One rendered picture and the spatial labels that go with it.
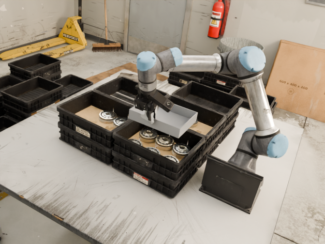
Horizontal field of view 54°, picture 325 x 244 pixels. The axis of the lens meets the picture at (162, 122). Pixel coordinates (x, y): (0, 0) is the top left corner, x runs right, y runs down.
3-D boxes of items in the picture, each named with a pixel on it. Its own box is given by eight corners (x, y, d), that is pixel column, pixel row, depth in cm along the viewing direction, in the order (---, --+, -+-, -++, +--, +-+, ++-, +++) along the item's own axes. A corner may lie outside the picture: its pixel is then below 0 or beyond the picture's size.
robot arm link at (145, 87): (159, 75, 131) (150, 87, 126) (159, 84, 135) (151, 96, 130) (143, 70, 134) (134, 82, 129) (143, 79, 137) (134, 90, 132)
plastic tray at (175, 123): (196, 121, 159) (198, 112, 157) (178, 138, 144) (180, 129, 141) (149, 103, 169) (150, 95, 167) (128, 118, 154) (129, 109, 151)
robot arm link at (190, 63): (231, 53, 164) (142, 52, 145) (245, 50, 154) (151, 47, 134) (231, 76, 165) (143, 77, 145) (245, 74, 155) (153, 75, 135)
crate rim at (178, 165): (205, 141, 170) (206, 137, 169) (178, 169, 148) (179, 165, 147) (143, 114, 186) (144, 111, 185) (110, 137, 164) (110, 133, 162)
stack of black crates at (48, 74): (43, 91, 353) (39, 52, 329) (64, 100, 342) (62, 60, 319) (13, 105, 322) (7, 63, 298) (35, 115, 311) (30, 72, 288)
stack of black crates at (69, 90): (71, 103, 339) (70, 73, 321) (94, 112, 328) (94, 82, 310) (42, 118, 308) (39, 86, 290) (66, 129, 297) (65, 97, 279)
